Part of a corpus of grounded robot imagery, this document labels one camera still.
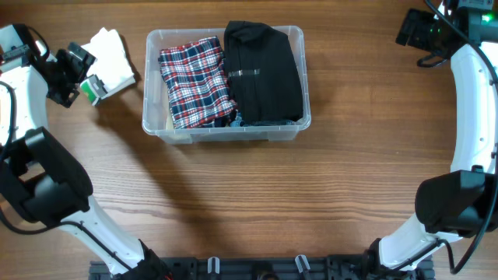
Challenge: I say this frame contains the plaid shirt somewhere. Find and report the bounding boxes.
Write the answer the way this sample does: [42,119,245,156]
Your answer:
[158,36,237,129]

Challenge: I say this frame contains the blue jeans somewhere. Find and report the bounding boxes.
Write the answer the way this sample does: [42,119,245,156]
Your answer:
[230,113,294,128]

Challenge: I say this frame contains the clear plastic storage container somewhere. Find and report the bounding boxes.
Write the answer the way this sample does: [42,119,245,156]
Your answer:
[142,26,311,145]

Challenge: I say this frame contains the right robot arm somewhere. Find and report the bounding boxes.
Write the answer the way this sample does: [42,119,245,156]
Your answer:
[356,1,497,279]

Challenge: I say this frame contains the black garment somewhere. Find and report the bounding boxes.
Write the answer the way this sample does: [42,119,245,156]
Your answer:
[223,21,303,122]

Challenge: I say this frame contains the white pixel-print shirt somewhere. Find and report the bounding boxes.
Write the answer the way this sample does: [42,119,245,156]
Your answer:
[80,27,135,106]

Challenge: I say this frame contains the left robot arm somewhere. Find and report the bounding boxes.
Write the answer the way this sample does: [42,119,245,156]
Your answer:
[1,23,172,279]

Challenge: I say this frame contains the cream cloth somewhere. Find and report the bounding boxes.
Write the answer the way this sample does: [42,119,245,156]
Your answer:
[165,113,174,131]

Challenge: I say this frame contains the left black cable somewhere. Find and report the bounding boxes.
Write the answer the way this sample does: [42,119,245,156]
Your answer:
[0,79,133,273]

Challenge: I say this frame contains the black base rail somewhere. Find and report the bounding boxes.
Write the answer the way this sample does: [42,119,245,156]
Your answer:
[88,254,435,280]

